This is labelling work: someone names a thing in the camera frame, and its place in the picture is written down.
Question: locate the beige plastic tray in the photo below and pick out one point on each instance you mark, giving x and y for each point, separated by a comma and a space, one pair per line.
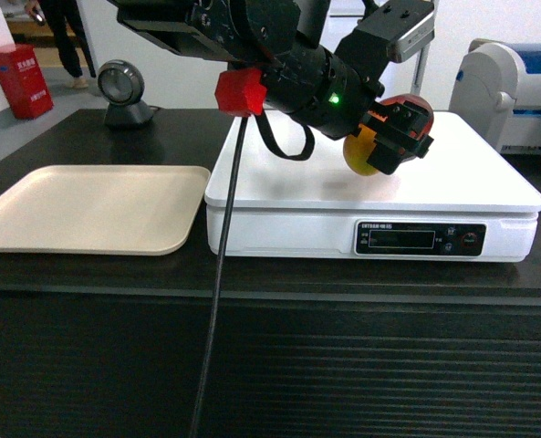
121, 210

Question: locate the grey blue label printer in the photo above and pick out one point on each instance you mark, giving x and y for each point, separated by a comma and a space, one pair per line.
497, 91

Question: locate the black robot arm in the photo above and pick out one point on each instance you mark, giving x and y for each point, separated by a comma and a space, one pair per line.
275, 58

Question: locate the red fire extinguisher box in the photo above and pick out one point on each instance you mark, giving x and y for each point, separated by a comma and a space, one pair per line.
23, 83

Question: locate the person in background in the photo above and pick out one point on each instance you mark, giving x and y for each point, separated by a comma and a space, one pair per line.
60, 15

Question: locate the black barcode scanner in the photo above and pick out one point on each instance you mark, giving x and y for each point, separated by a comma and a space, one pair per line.
122, 86

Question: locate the red cable clamp block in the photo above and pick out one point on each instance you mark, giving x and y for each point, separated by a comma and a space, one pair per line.
240, 93

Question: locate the black checkout counter cabinet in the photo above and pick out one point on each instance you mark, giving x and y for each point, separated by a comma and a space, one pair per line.
111, 346

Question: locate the white electronic checkout scale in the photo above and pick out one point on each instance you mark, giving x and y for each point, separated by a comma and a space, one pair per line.
461, 202

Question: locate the red yellow mango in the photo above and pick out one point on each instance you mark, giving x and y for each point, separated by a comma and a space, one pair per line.
358, 145

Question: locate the grey metal pole right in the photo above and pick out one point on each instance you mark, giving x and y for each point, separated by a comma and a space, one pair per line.
418, 75

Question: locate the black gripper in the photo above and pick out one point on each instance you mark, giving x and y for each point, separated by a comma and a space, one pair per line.
349, 84

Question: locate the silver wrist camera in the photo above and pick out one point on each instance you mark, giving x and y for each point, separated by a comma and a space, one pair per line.
397, 30

